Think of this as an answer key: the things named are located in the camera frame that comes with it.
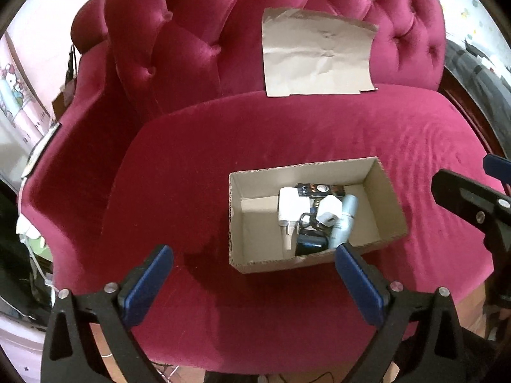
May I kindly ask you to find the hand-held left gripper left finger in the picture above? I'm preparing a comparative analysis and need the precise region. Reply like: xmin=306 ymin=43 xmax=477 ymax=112
xmin=40 ymin=244 xmax=175 ymax=383

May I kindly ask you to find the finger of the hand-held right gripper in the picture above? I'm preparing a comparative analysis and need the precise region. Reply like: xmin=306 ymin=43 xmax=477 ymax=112
xmin=482 ymin=153 xmax=511 ymax=186
xmin=431 ymin=169 xmax=511 ymax=284

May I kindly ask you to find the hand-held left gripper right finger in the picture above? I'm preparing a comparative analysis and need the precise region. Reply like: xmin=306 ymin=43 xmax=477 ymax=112
xmin=334 ymin=243 xmax=466 ymax=383

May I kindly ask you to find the black jar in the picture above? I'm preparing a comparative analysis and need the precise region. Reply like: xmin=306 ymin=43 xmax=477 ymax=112
xmin=294 ymin=229 xmax=330 ymax=257

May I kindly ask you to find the light blue bottle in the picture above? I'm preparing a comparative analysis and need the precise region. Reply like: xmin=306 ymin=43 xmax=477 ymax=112
xmin=328 ymin=194 xmax=360 ymax=248

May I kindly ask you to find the small white charger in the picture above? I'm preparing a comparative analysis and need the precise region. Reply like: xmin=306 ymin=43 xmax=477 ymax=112
xmin=315 ymin=195 xmax=343 ymax=226

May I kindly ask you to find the large white charger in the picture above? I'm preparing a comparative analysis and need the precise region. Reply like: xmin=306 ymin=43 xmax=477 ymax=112
xmin=278 ymin=187 xmax=312 ymax=252

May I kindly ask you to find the small black packet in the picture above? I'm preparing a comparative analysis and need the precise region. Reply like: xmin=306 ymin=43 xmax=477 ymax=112
xmin=296 ymin=183 xmax=346 ymax=199

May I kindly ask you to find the cardboard box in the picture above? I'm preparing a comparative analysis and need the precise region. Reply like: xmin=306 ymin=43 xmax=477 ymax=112
xmin=228 ymin=156 xmax=408 ymax=274

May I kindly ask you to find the dark striped cloth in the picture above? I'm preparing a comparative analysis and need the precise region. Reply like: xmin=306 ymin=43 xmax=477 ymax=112
xmin=443 ymin=36 xmax=511 ymax=156

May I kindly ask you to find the white printed furniture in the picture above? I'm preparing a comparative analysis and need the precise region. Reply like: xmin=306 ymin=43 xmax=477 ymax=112
xmin=0 ymin=319 xmax=45 ymax=383

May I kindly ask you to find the red velvet tufted armchair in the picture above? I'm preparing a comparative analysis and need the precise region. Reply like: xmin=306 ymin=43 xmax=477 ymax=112
xmin=16 ymin=0 xmax=507 ymax=376

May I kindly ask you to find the brown box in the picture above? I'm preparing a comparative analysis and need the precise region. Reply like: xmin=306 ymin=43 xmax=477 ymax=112
xmin=52 ymin=84 xmax=75 ymax=120

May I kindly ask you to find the brown paper sheet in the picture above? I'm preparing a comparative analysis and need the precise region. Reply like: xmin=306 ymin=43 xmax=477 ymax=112
xmin=261 ymin=7 xmax=379 ymax=98

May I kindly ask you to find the cartoon cat printed curtain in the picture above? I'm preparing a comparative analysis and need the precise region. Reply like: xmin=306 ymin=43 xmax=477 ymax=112
xmin=0 ymin=32 xmax=57 ymax=184

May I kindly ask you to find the black cable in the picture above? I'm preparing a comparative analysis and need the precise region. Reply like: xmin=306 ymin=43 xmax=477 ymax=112
xmin=66 ymin=44 xmax=78 ymax=84

